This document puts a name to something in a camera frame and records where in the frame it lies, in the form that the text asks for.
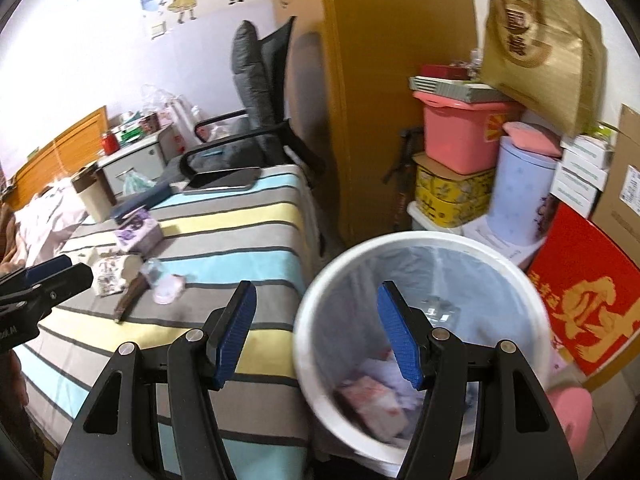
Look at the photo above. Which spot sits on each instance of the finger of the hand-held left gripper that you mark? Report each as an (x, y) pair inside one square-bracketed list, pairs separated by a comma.
[(47, 266), (70, 282)]

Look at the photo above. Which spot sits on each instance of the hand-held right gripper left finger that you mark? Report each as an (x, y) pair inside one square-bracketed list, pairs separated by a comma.
[(235, 335)]

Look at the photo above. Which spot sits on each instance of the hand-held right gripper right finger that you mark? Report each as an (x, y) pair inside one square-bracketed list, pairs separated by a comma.
[(400, 340)]

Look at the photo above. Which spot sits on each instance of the patterned paper cup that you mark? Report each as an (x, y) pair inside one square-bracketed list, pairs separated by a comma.
[(112, 275)]

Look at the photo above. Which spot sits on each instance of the dark brown wrapper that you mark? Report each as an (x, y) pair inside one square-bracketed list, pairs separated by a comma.
[(127, 302)]

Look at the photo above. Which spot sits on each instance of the red and white carton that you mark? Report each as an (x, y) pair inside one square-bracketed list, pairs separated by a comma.
[(372, 400)]

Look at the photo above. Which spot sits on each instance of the small red-rimmed cup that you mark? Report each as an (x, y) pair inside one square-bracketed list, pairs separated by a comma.
[(170, 291)]

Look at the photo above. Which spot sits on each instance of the white round trash bin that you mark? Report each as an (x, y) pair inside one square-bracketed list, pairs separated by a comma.
[(310, 310)]

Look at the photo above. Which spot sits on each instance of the purple drink carton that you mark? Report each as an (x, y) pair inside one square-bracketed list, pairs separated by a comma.
[(140, 235)]

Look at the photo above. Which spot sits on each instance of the pink duvet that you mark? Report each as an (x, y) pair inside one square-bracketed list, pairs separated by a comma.
[(45, 225)]

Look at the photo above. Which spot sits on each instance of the brown blanket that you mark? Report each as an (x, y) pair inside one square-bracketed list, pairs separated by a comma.
[(7, 240)]

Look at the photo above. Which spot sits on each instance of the navy glasses case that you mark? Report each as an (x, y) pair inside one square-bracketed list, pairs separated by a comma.
[(145, 200)]

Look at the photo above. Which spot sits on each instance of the pale green crumpled bag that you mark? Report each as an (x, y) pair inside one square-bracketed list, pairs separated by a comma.
[(135, 182)]

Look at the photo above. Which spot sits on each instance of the white plastic container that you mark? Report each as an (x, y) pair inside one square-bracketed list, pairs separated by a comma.
[(425, 217)]

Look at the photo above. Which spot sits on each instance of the wooden bed headboard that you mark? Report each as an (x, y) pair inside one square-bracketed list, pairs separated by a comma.
[(75, 140)]

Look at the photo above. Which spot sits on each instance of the white printed flat box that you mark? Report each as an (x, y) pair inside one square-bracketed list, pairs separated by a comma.
[(500, 242)]

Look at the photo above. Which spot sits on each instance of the white nightstand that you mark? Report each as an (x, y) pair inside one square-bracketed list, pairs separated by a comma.
[(145, 155)]

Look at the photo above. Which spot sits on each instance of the black smartphone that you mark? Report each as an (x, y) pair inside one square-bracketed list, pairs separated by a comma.
[(220, 180)]

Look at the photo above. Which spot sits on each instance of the green and white box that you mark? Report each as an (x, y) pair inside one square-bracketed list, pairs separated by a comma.
[(129, 132)]

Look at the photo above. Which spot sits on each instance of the yellow patterned box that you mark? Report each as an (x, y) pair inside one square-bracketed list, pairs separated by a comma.
[(450, 190)]

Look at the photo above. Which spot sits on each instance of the pale floral box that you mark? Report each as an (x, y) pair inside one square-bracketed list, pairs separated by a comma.
[(560, 355)]

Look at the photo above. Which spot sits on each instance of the pink plastic stool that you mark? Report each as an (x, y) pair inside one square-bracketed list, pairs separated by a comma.
[(570, 410)]

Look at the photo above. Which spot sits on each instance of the lavender cylindrical bin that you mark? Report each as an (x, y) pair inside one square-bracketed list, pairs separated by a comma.
[(520, 195)]

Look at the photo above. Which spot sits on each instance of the white plastic bag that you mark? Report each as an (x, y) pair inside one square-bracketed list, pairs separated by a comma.
[(177, 120)]

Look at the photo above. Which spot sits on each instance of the clear plastic bag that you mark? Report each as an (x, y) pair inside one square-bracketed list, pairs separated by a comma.
[(152, 97)]

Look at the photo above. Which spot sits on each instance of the red box with gold print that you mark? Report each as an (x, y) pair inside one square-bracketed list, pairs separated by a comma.
[(575, 240)]

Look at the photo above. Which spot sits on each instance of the pink plastic bucket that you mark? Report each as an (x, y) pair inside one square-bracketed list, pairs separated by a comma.
[(460, 140)]

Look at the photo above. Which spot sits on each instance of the small white box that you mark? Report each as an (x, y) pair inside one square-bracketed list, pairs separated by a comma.
[(582, 175), (587, 152), (575, 199)]

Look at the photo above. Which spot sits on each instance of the striped flat box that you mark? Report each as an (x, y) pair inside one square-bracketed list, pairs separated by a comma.
[(450, 90)]

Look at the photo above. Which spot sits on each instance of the wooden wardrobe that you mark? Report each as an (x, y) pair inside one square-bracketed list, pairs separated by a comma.
[(390, 85)]

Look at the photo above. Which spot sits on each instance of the grey chair cushion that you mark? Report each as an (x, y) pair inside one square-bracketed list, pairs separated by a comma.
[(247, 75)]

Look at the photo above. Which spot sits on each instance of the dark red box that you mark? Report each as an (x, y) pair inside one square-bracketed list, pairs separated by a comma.
[(445, 71)]

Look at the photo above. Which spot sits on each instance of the brown cardboard box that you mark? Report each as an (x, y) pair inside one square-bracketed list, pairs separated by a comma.
[(625, 185)]

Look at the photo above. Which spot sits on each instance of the light green plastic bag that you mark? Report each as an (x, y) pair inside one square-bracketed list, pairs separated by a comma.
[(607, 131)]

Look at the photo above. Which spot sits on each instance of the black office chair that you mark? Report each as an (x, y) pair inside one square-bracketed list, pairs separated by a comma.
[(280, 37)]

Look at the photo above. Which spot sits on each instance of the gold paper bag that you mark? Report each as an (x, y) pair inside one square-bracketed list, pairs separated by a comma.
[(540, 50)]

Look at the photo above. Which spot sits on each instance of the white wall switch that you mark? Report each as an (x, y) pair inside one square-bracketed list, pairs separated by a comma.
[(158, 30)]

